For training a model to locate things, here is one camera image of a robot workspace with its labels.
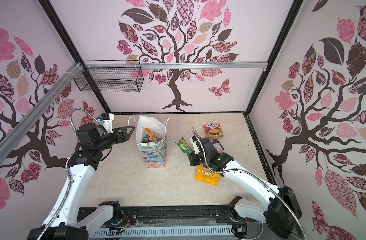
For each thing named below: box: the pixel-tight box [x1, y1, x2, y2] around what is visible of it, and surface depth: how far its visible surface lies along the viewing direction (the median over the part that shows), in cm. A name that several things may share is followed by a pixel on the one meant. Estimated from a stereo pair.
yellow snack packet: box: [195, 164, 220, 186], surface depth 85 cm
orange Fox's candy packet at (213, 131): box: [202, 123, 225, 140], surface depth 107 cm
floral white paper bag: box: [136, 115, 171, 168], surface depth 85 cm
